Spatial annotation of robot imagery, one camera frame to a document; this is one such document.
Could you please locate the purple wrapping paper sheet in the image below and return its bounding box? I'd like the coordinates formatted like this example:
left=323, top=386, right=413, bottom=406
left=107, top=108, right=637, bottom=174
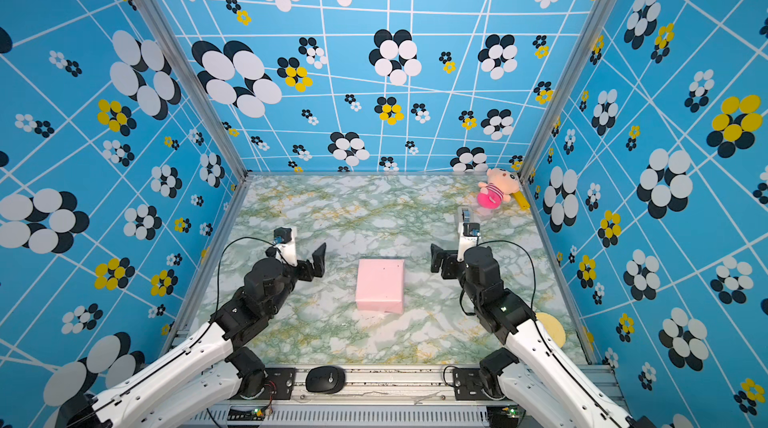
left=355, top=258, right=405, bottom=314

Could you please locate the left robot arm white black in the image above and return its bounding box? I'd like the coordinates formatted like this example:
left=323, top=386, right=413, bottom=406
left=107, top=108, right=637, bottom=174
left=55, top=242, right=327, bottom=427

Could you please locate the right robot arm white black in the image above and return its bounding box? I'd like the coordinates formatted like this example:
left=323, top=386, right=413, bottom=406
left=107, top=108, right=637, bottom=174
left=430, top=244, right=653, bottom=427

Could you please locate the pink plush pig toy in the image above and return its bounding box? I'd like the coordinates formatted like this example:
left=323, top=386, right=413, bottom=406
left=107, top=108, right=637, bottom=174
left=477, top=168, right=520, bottom=210

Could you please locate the black computer mouse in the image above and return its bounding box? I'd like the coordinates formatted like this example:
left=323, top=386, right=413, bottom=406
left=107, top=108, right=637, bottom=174
left=305, top=365, right=346, bottom=394

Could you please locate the yellow round sponge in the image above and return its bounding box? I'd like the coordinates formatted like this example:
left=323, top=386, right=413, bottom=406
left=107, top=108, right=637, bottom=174
left=537, top=312, right=567, bottom=348

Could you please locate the green circuit board right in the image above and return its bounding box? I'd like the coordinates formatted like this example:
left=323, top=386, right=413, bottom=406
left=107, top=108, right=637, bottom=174
left=487, top=406, right=527, bottom=427

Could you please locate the green circuit board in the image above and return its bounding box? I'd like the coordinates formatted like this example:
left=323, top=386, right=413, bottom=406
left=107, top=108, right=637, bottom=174
left=487, top=406, right=527, bottom=427
left=227, top=406, right=272, bottom=422

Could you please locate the green circuit board left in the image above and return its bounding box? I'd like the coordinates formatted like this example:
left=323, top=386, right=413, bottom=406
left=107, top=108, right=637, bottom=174
left=227, top=406, right=272, bottom=422

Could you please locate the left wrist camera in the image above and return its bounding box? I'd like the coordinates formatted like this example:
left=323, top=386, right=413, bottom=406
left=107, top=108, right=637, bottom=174
left=273, top=227, right=298, bottom=267

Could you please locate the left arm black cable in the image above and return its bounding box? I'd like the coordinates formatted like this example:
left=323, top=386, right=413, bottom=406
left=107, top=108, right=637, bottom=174
left=212, top=235, right=283, bottom=315

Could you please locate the aluminium front rail base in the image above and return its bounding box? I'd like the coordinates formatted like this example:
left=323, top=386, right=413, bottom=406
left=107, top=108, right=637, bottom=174
left=110, top=361, right=637, bottom=428

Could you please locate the aluminium frame post right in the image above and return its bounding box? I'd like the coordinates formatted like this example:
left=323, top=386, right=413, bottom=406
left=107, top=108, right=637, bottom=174
left=520, top=0, right=618, bottom=181

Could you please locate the aluminium frame post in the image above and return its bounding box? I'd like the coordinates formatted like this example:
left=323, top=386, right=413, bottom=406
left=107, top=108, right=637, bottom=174
left=135, top=0, right=248, bottom=183
left=520, top=0, right=618, bottom=181

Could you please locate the aluminium frame post left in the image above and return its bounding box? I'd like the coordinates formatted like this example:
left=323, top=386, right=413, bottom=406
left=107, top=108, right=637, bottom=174
left=135, top=0, right=248, bottom=183

